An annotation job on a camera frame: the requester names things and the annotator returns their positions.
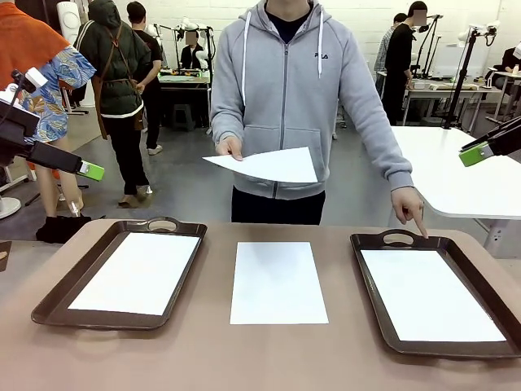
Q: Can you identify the white tower fan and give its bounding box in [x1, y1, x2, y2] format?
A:
[55, 0, 82, 46]

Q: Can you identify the seated person in black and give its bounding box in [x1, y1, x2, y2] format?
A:
[178, 30, 205, 70]

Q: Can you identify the white robot on stand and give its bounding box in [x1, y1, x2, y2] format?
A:
[458, 19, 501, 46]

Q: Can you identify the white A4 paper sheet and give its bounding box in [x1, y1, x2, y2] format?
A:
[360, 248, 508, 343]
[67, 231, 202, 317]
[202, 146, 319, 184]

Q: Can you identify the mannequin in floral clothes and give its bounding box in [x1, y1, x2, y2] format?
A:
[0, 0, 98, 219]

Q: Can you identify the brown plastic handled tray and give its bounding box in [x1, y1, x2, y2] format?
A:
[31, 216, 208, 332]
[349, 229, 521, 360]

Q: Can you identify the white table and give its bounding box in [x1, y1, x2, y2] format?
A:
[388, 125, 521, 258]

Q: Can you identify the person in plaid shirt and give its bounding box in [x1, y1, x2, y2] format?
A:
[373, 11, 408, 101]

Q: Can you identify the black pole stand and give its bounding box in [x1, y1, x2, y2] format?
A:
[203, 26, 215, 82]

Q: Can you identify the person's left hand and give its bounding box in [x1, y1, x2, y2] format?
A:
[390, 186, 429, 240]

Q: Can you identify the person's right forearm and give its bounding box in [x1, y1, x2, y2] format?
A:
[209, 108, 246, 143]

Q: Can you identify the person in black t-shirt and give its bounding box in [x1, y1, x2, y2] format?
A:
[125, 1, 164, 156]

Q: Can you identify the person's right hand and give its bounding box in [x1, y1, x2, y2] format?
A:
[214, 136, 244, 162]

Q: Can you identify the white round stand base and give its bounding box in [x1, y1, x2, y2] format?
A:
[0, 196, 22, 221]

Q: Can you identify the black bag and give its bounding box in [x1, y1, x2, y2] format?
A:
[35, 213, 93, 245]

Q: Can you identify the standing person in black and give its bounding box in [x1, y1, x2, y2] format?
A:
[384, 1, 428, 127]

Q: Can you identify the person in grey hoodie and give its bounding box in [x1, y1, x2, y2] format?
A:
[209, 0, 416, 227]

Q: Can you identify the black tripod stand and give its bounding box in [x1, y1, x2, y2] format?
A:
[442, 27, 479, 131]

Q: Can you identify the brown flat board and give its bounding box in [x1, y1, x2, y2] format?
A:
[0, 239, 13, 273]

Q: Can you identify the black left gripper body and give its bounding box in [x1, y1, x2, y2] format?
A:
[0, 99, 42, 166]

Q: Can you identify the person in green jacket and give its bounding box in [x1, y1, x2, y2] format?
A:
[75, 0, 154, 207]

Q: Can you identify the seated person at desk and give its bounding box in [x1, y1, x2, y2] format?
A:
[494, 38, 521, 89]

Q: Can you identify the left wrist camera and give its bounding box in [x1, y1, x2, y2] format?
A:
[0, 68, 49, 109]

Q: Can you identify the desk with wooden items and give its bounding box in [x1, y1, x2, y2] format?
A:
[401, 79, 504, 128]

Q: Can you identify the white A4 paper stack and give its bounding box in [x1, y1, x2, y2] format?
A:
[229, 241, 330, 326]

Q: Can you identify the desk with green items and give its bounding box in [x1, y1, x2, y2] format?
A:
[157, 67, 213, 130]

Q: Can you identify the black stool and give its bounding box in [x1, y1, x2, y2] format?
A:
[172, 103, 195, 131]

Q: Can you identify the person's left forearm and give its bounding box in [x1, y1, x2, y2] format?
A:
[368, 117, 415, 193]

